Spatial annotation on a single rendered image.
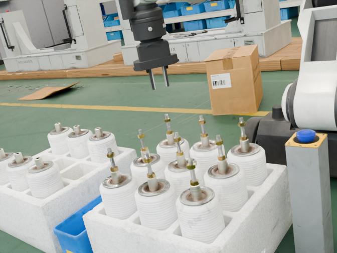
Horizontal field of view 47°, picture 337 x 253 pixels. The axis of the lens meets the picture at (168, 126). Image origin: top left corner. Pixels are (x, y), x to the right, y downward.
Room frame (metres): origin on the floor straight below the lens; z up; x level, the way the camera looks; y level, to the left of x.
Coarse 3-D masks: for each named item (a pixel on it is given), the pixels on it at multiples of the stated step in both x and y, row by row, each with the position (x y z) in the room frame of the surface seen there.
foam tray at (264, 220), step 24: (264, 192) 0.80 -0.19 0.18; (288, 192) 0.90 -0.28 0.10; (96, 216) 0.84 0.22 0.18; (240, 216) 0.72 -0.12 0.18; (264, 216) 0.78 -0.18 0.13; (288, 216) 0.89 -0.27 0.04; (96, 240) 0.84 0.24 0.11; (120, 240) 0.78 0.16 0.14; (144, 240) 0.73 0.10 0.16; (168, 240) 0.69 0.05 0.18; (192, 240) 0.67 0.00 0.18; (216, 240) 0.65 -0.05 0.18; (240, 240) 0.68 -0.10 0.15; (264, 240) 0.77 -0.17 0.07
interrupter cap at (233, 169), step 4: (216, 164) 0.84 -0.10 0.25; (228, 164) 0.83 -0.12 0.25; (232, 164) 0.83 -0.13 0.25; (212, 168) 0.83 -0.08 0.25; (216, 168) 0.83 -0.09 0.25; (228, 168) 0.82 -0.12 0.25; (232, 168) 0.81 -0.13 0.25; (236, 168) 0.80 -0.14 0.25; (208, 172) 0.81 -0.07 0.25; (212, 172) 0.81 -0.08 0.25; (216, 172) 0.81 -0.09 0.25; (228, 172) 0.80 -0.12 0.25; (232, 172) 0.79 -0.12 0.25; (236, 172) 0.78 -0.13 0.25; (212, 176) 0.79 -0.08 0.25; (216, 176) 0.78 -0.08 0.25; (220, 176) 0.78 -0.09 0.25; (224, 176) 0.78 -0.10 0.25; (228, 176) 0.77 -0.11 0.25; (232, 176) 0.77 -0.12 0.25
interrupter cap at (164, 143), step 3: (183, 138) 1.06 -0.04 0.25; (162, 141) 1.07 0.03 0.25; (165, 141) 1.07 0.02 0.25; (180, 141) 1.04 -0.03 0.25; (183, 141) 1.03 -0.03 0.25; (159, 144) 1.05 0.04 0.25; (162, 144) 1.04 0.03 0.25; (165, 144) 1.05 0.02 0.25; (174, 144) 1.03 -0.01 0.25; (180, 144) 1.02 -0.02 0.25; (162, 147) 1.02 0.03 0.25; (165, 147) 1.02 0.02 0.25; (168, 147) 1.01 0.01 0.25; (171, 147) 1.01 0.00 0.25; (174, 147) 1.01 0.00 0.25
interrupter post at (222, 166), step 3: (225, 159) 0.81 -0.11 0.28; (219, 162) 0.80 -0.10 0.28; (222, 162) 0.80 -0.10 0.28; (225, 162) 0.80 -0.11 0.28; (219, 165) 0.80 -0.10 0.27; (222, 165) 0.80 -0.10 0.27; (225, 165) 0.80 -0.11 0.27; (219, 168) 0.80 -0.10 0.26; (222, 168) 0.80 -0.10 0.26; (225, 168) 0.80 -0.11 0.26; (219, 171) 0.80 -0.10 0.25; (222, 171) 0.80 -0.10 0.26; (225, 171) 0.80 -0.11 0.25
